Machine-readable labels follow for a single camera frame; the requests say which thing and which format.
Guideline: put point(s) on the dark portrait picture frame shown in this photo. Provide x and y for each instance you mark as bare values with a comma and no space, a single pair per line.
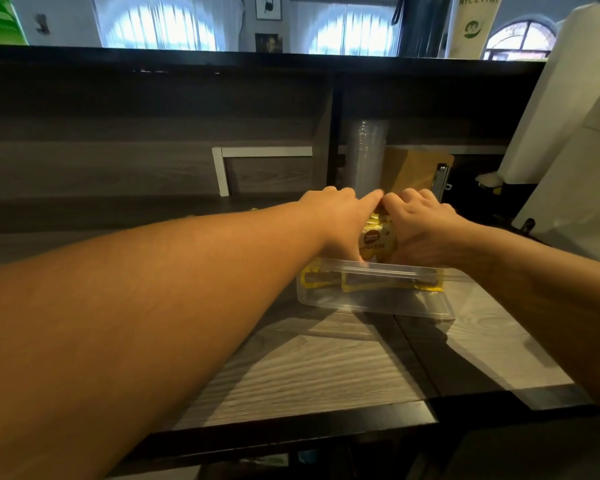
268,43

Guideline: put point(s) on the person's left hand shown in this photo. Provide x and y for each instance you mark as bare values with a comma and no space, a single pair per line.
340,214

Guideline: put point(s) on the brown clipboard with metal clip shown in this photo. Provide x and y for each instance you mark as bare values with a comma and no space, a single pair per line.
412,167

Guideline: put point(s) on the dark wall lamp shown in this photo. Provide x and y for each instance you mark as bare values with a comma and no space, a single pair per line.
42,24

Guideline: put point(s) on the person's right forearm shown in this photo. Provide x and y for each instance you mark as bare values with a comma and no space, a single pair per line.
555,304

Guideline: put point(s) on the dark curtain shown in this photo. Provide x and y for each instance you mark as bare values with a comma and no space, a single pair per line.
422,24

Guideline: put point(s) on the person's left forearm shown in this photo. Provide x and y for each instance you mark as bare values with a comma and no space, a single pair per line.
130,334

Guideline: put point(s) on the bright curtained window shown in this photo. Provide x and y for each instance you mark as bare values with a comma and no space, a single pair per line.
165,27
347,32

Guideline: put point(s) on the clear plastic container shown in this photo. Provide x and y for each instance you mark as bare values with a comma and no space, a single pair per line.
380,302

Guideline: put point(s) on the person's right hand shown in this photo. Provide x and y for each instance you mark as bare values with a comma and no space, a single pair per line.
430,234

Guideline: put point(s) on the arched paned window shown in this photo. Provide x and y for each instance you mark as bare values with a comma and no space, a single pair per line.
520,42

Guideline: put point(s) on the wrapped stack of clear cups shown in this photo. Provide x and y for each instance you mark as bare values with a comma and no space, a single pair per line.
367,154

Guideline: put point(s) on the white angled bracket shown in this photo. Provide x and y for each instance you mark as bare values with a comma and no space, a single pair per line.
220,169

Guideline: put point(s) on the small white yellow object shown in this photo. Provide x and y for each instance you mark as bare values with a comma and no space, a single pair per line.
489,179

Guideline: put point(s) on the row of packets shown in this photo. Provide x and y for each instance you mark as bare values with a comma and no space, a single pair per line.
375,239

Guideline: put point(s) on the light picture frame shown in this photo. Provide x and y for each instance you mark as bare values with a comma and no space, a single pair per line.
268,5

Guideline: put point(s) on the white paper packet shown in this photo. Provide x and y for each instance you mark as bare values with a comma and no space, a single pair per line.
272,460

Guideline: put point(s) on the white banner with green logo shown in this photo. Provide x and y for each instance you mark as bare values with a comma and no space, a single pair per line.
472,29

